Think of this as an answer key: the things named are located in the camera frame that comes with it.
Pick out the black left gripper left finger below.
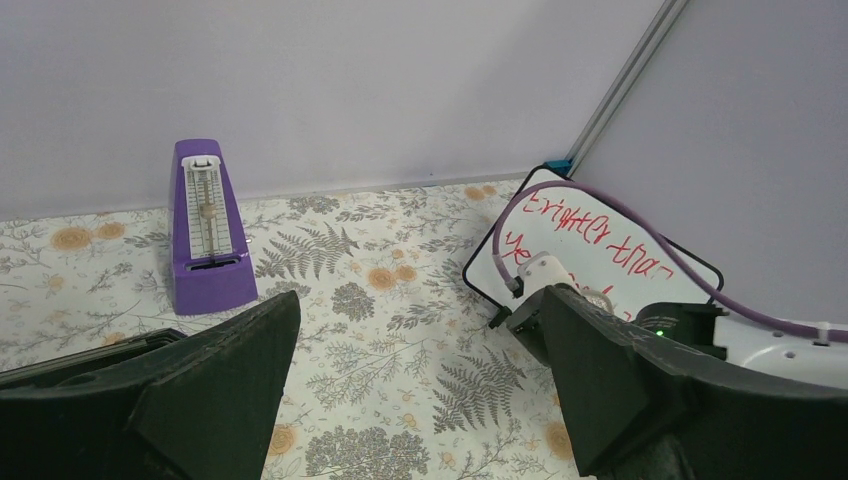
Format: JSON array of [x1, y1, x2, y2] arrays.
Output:
[[1, 292, 301, 479]]

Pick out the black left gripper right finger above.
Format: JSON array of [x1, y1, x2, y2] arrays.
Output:
[[539, 286, 847, 479]]

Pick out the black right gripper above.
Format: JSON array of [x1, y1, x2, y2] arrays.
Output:
[[506, 298, 550, 366]]

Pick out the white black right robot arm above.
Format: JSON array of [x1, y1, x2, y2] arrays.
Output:
[[490, 284, 847, 390]]

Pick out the black poker chip case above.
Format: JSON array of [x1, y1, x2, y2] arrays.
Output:
[[1, 328, 188, 390]]

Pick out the floral patterned table mat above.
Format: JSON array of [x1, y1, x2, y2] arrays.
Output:
[[0, 178, 598, 480]]

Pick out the purple metronome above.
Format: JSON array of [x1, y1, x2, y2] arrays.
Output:
[[169, 138, 258, 316]]

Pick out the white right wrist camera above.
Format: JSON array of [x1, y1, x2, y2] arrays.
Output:
[[517, 252, 614, 314]]

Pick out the blue corner bracket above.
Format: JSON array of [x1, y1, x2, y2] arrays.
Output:
[[544, 159, 573, 178]]

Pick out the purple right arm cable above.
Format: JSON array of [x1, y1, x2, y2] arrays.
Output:
[[491, 180, 848, 344]]

